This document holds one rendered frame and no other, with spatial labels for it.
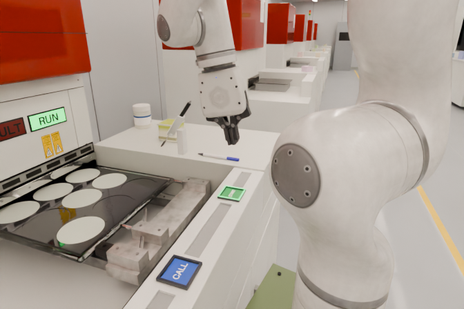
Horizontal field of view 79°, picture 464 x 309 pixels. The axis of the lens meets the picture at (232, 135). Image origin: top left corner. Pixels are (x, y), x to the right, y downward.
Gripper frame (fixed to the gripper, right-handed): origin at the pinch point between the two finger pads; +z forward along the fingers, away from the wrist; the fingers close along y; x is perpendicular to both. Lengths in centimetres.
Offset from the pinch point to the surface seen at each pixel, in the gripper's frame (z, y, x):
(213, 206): 14.7, -5.2, -6.6
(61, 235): 14.2, -37.6, -20.5
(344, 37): -2, 50, 1229
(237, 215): 15.9, 1.0, -8.1
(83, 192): 12.3, -47.6, -4.2
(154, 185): 15.8, -31.1, 6.2
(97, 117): 17, -214, 164
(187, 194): 19.7, -21.3, 7.7
